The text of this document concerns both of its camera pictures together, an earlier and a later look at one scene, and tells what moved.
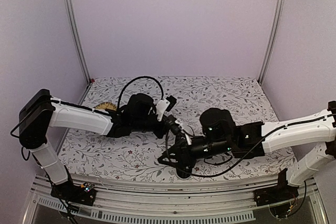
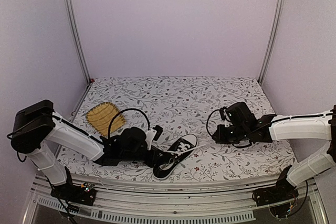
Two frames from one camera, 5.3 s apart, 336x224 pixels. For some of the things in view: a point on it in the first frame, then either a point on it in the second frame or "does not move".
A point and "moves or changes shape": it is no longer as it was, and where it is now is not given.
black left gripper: (164, 128) to (154, 158)
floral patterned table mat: (94, 154) does not move
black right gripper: (181, 153) to (220, 139)
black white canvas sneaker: (184, 173) moves or changes shape
